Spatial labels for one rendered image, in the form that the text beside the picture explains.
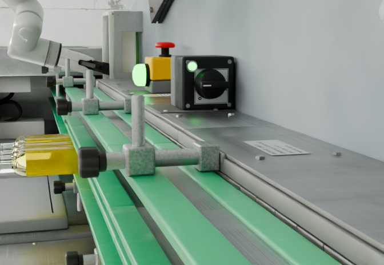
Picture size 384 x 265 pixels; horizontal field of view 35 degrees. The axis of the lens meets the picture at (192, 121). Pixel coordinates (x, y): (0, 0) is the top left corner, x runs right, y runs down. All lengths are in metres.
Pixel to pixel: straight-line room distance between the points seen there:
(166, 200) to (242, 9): 0.47
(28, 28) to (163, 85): 0.58
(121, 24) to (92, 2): 3.58
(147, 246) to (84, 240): 0.73
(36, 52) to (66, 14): 3.50
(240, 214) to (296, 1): 0.34
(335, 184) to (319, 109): 0.22
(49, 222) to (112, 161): 0.81
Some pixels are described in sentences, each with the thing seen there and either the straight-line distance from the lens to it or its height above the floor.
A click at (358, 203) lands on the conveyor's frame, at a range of 0.41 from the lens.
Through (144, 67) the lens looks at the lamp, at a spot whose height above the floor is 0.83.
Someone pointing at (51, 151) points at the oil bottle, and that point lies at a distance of 1.32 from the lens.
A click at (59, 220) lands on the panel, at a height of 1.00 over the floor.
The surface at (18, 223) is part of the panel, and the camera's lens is 1.35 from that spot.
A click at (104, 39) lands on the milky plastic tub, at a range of 1.80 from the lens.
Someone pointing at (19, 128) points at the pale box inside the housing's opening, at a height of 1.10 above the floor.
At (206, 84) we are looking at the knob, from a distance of 0.85.
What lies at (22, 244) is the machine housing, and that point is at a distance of 1.32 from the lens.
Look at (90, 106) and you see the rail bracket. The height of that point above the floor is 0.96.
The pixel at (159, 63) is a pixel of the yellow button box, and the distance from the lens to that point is 1.16.
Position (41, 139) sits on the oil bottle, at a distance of 1.43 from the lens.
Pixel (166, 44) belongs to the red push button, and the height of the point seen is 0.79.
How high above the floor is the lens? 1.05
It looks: 15 degrees down
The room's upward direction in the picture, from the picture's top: 92 degrees counter-clockwise
